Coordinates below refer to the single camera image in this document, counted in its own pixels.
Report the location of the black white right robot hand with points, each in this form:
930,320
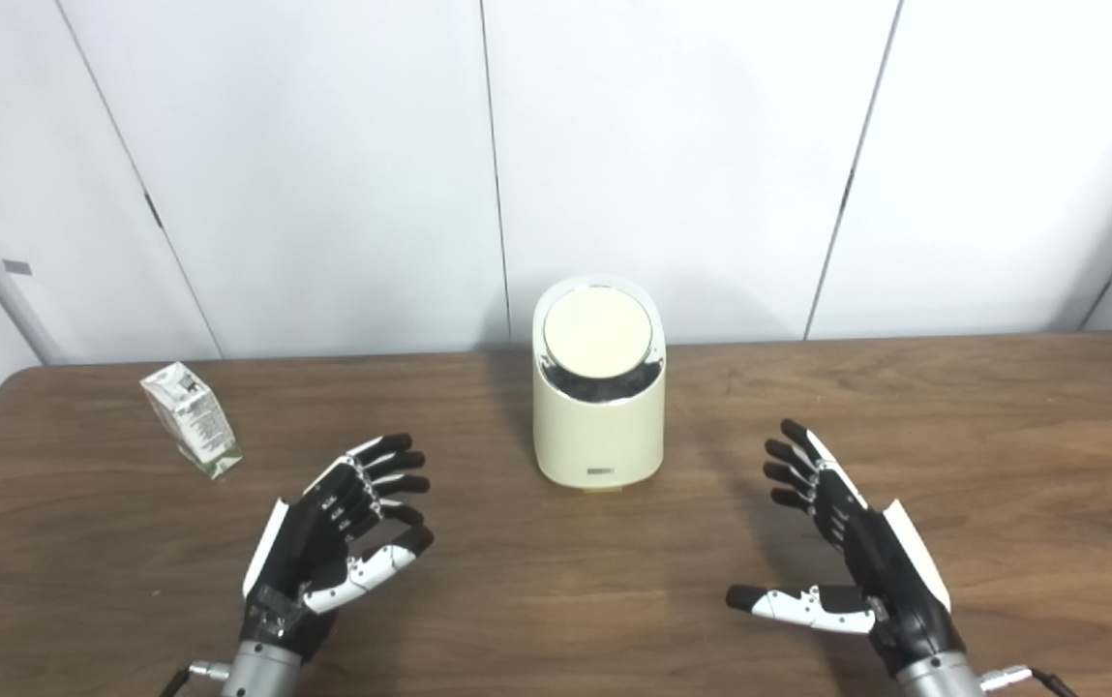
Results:
889,571

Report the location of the round cream bin lid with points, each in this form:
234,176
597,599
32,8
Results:
598,329

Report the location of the cream-colored trash bin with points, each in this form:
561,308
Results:
597,436

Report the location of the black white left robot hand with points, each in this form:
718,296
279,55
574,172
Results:
299,542

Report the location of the small gray wall tag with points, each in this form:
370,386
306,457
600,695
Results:
17,267

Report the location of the small white green milk carton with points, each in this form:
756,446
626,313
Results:
190,418

